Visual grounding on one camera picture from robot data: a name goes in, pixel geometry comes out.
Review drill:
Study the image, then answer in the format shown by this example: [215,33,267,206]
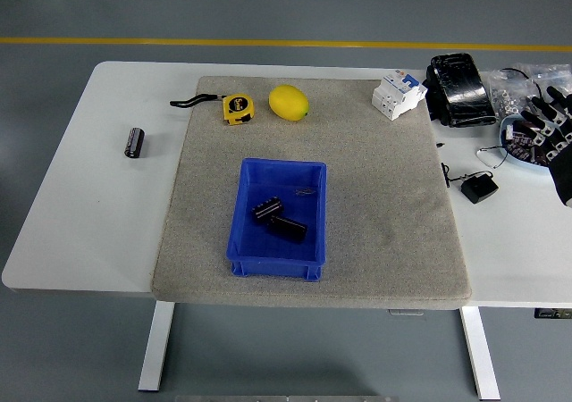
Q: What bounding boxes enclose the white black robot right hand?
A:
[519,84,572,209]

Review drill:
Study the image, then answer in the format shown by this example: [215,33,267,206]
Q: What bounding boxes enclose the blue plastic box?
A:
[225,156,328,282]

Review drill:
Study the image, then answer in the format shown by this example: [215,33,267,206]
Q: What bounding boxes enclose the light blue bowl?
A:
[499,113,555,172]

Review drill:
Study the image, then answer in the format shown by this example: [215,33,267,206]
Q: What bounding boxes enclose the black power adapter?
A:
[460,172,500,205]

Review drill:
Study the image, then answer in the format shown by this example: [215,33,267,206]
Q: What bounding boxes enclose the clear bag of metal nuts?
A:
[486,69,540,120]

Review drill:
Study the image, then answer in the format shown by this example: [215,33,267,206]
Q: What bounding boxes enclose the clear plastic bag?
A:
[513,63,572,99]

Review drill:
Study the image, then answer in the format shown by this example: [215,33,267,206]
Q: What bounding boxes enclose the black foot pedal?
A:
[422,52,499,129]

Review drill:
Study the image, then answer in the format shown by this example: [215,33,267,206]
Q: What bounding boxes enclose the black table control panel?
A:
[534,306,572,320]

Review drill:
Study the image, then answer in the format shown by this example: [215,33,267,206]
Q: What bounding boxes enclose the white blue circuit breaker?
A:
[371,71,429,121]

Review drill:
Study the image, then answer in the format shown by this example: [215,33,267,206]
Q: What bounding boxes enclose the grey-brown felt mat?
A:
[150,75,473,312]

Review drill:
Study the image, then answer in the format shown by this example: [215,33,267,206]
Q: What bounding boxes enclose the white table leg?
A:
[459,306,501,401]
[137,303,175,393]

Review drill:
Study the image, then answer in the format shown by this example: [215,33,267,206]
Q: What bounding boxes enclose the yellow lemon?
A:
[268,84,310,121]

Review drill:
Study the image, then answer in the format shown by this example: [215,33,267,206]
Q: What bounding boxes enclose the yellow tape measure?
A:
[169,92,257,127]

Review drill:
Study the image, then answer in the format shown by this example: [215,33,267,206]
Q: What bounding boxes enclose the thin adapter cable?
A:
[436,140,509,189]

